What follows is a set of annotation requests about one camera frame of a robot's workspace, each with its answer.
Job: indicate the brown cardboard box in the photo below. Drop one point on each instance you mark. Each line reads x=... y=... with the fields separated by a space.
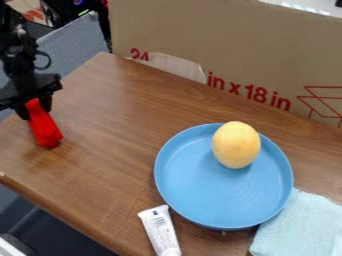
x=269 y=50

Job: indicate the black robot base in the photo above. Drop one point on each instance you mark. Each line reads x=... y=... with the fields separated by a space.
x=63 y=11

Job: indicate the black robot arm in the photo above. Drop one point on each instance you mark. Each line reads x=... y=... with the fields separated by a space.
x=15 y=35

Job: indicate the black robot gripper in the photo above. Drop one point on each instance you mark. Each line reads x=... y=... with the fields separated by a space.
x=25 y=84

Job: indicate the red plastic block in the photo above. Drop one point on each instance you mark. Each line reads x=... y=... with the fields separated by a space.
x=43 y=126

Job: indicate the white cream tube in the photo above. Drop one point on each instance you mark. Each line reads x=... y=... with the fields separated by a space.
x=160 y=231

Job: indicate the yellow lemon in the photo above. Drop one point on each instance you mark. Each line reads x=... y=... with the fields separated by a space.
x=235 y=144

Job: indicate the light blue towel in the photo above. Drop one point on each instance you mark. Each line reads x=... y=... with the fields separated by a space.
x=305 y=230

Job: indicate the blue round plate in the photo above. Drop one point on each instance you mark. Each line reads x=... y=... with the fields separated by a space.
x=217 y=197

